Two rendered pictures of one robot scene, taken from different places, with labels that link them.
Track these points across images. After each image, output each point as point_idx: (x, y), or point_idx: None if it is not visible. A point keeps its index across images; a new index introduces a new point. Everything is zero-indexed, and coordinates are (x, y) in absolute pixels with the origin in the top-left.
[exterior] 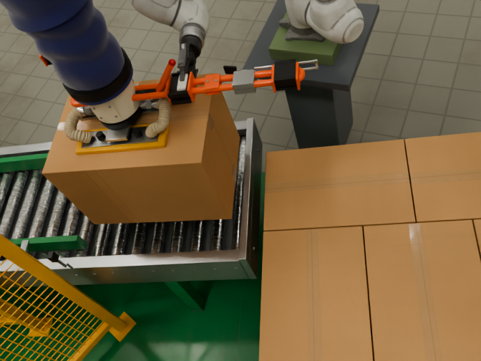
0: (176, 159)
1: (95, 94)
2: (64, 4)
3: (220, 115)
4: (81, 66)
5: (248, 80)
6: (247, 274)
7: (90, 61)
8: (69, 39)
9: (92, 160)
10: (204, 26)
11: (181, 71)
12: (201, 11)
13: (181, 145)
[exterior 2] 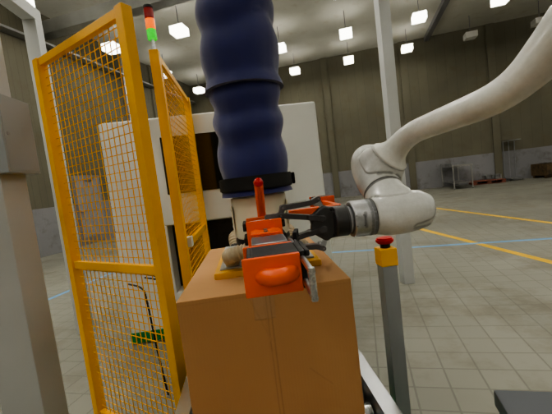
0: (191, 288)
1: (219, 183)
2: (217, 73)
3: (309, 333)
4: (220, 147)
5: (259, 241)
6: None
7: (224, 145)
8: (218, 113)
9: (213, 259)
10: (382, 213)
11: (277, 213)
12: (400, 199)
13: (214, 286)
